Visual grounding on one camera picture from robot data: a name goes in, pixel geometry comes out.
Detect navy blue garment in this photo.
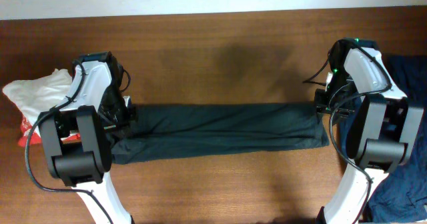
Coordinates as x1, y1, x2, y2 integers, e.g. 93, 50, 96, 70
338, 53, 427, 223

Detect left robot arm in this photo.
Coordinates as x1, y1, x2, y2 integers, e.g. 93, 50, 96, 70
35, 52, 135, 223

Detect white folded shirt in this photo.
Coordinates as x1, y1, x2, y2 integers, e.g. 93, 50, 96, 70
3, 69, 72, 125

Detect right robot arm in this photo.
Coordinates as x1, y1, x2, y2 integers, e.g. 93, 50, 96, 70
314, 38, 424, 224

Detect black Nike t-shirt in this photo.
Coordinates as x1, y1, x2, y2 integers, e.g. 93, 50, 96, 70
111, 102, 329, 165

